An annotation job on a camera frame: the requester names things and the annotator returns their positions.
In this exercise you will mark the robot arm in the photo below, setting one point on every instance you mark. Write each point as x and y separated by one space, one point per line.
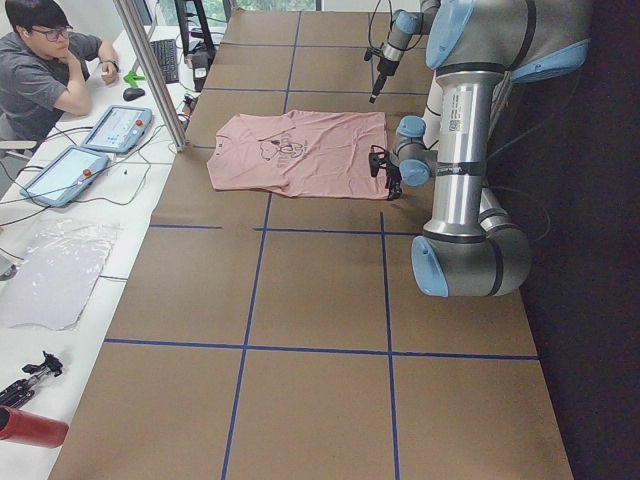
470 246
405 30

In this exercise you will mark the seated person in grey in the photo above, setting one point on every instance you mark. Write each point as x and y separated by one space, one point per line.
44 69

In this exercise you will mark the teach pendant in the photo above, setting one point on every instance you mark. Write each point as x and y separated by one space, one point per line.
119 129
66 177

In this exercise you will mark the red bottle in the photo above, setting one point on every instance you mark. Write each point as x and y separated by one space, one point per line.
27 428

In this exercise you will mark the black computer mouse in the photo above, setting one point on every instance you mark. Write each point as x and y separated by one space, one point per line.
132 93

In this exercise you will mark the clear plastic bag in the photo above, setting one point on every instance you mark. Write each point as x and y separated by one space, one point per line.
55 280

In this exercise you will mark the lower teach pendant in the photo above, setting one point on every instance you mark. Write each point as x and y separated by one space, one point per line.
66 177

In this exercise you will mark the green tool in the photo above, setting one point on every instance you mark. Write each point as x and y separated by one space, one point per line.
132 78

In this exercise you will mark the black folded tripod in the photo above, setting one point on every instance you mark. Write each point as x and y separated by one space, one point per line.
22 390

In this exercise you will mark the black keyboard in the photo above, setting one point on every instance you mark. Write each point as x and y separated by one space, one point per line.
165 52

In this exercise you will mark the upper teach pendant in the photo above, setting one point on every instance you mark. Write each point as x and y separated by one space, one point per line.
119 129

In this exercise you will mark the brown paper table cover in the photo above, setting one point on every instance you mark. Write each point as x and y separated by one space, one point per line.
262 337

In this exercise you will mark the pink t-shirt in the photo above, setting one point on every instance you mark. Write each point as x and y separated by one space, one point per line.
300 154

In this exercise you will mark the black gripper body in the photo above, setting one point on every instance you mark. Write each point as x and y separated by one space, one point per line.
392 178
383 67

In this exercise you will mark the aluminium frame post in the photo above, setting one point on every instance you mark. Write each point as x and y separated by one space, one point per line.
138 37

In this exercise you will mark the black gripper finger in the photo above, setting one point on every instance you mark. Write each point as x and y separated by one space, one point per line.
394 191
378 87

